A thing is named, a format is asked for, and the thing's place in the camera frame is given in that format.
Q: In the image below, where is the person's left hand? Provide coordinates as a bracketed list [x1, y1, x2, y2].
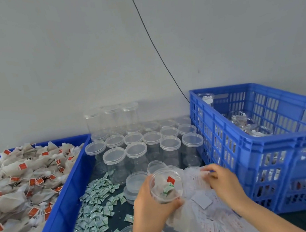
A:
[126, 172, 188, 232]

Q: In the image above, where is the person's right hand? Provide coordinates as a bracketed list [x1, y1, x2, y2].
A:
[200, 160, 253, 217]

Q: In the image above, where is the pile of white label papers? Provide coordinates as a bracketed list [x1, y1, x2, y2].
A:
[171, 158, 266, 232]

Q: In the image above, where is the clear jar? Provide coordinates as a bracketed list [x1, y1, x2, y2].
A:
[148, 166, 186, 206]

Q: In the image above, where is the pile of green desiccant packets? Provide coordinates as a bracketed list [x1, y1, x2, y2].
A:
[61, 172, 136, 232]

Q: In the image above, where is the blue slatted crate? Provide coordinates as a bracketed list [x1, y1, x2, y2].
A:
[188, 77, 306, 222]

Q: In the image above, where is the group of lidded jars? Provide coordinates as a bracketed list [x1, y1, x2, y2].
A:
[81, 94, 208, 181]

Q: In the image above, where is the pile of tea bags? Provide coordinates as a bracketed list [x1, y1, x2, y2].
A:
[0, 137, 94, 232]

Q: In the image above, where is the person's right forearm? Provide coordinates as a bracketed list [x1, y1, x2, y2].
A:
[234, 191, 306, 232]

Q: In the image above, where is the blue plastic tray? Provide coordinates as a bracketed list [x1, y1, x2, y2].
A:
[0, 134, 103, 232]

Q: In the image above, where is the black cable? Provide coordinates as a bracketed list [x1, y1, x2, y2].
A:
[126, 0, 190, 108]

